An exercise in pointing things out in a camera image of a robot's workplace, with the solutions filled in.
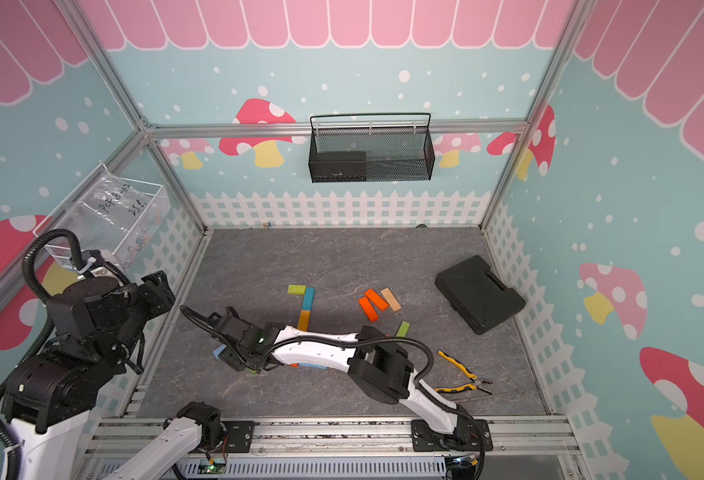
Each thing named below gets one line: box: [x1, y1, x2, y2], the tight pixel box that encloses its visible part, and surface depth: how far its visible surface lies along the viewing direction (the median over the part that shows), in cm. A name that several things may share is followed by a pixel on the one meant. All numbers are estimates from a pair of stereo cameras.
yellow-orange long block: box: [298, 310, 310, 332], surface depth 96 cm
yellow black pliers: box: [434, 350, 493, 395], surface depth 83 cm
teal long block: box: [301, 287, 315, 311], surface depth 102 cm
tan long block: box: [380, 287, 402, 312], surface depth 101 cm
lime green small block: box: [287, 284, 307, 295], surface depth 104 cm
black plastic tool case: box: [435, 255, 526, 335], surface depth 98 cm
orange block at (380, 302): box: [365, 288, 389, 311], surface depth 102 cm
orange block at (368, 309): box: [359, 297, 379, 322], surface depth 99 cm
